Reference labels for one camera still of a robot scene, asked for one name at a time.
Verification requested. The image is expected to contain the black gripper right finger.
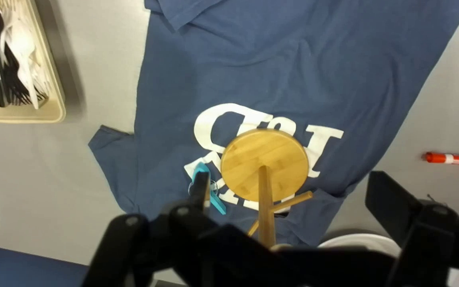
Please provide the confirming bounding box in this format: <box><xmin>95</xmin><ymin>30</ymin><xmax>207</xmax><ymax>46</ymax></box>
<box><xmin>365</xmin><ymin>168</ymin><xmax>428</xmax><ymax>247</ymax></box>

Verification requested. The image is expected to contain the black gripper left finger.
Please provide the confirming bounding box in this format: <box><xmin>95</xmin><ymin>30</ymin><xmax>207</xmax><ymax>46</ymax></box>
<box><xmin>188</xmin><ymin>170</ymin><xmax>213</xmax><ymax>213</ymax></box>

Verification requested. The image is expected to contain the wooden peg hanger stand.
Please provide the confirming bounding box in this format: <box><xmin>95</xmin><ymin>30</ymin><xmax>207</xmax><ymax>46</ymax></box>
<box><xmin>218</xmin><ymin>127</ymin><xmax>317</xmax><ymax>251</ymax></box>

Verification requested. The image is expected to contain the turquoise plastic clip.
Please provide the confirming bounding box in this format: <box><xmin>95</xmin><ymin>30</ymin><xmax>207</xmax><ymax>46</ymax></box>
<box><xmin>186</xmin><ymin>160</ymin><xmax>229</xmax><ymax>216</ymax></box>

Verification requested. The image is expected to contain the red marker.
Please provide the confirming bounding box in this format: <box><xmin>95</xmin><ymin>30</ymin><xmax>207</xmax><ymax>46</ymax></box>
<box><xmin>420</xmin><ymin>149</ymin><xmax>459</xmax><ymax>167</ymax></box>

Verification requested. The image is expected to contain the blue printed t-shirt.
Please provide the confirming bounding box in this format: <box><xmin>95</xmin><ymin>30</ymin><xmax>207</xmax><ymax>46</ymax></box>
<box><xmin>87</xmin><ymin>0</ymin><xmax>459</xmax><ymax>251</ymax></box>

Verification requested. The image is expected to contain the beige cutlery tray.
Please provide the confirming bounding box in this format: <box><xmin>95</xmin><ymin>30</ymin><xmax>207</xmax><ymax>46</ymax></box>
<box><xmin>0</xmin><ymin>0</ymin><xmax>68</xmax><ymax>125</ymax></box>

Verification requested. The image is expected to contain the blue office chair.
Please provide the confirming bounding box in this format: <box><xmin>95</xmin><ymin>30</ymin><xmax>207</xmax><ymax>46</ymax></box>
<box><xmin>0</xmin><ymin>245</ymin><xmax>90</xmax><ymax>287</ymax></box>

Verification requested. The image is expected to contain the white plastic cutlery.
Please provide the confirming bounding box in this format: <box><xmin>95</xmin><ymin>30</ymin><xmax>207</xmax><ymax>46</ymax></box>
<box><xmin>0</xmin><ymin>0</ymin><xmax>51</xmax><ymax>111</ymax></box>

